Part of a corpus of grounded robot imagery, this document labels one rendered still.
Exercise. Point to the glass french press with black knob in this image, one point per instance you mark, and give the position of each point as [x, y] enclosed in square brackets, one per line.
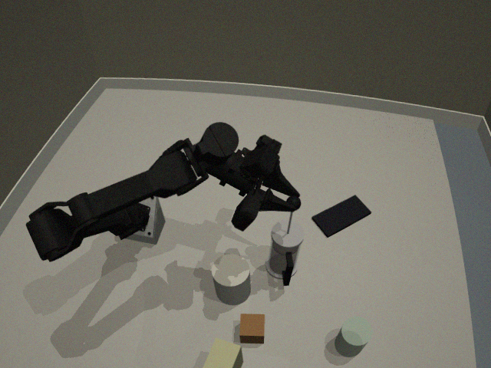
[287, 237]

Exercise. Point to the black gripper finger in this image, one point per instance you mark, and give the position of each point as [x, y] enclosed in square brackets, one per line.
[274, 203]
[279, 183]

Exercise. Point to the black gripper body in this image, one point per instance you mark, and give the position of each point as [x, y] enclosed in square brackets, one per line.
[248, 209]

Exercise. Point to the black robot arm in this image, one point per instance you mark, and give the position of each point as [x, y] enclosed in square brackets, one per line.
[116, 208]

